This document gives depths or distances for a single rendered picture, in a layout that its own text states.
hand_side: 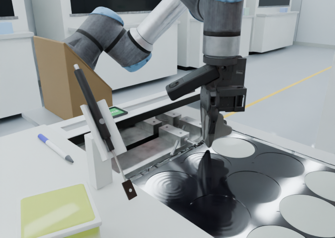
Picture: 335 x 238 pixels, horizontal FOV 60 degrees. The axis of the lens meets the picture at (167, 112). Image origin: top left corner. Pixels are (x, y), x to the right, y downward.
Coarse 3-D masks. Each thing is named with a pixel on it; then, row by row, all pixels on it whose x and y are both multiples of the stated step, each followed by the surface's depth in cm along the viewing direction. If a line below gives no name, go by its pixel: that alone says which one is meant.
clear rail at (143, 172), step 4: (200, 140) 72; (196, 144) 70; (200, 144) 70; (188, 148) 68; (192, 148) 68; (180, 152) 66; (184, 152) 67; (172, 156) 64; (176, 156) 65; (164, 160) 63; (168, 160) 63; (156, 164) 61; (160, 164) 62; (152, 168) 60; (156, 168) 61; (140, 172) 58; (144, 172) 59; (148, 172) 59; (132, 176) 57; (136, 176) 57; (140, 176) 58; (132, 180) 56
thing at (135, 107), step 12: (156, 96) 85; (120, 108) 76; (132, 108) 77; (144, 108) 76; (156, 108) 77; (72, 120) 68; (84, 120) 69; (60, 132) 62; (72, 132) 62; (84, 132) 63
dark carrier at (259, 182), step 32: (192, 160) 63; (224, 160) 63; (256, 160) 63; (288, 160) 63; (160, 192) 53; (192, 192) 53; (224, 192) 53; (256, 192) 53; (288, 192) 53; (224, 224) 46; (256, 224) 45; (288, 224) 45
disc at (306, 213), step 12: (288, 204) 50; (300, 204) 50; (312, 204) 50; (324, 204) 50; (288, 216) 47; (300, 216) 47; (312, 216) 47; (324, 216) 47; (300, 228) 45; (312, 228) 45; (324, 228) 45
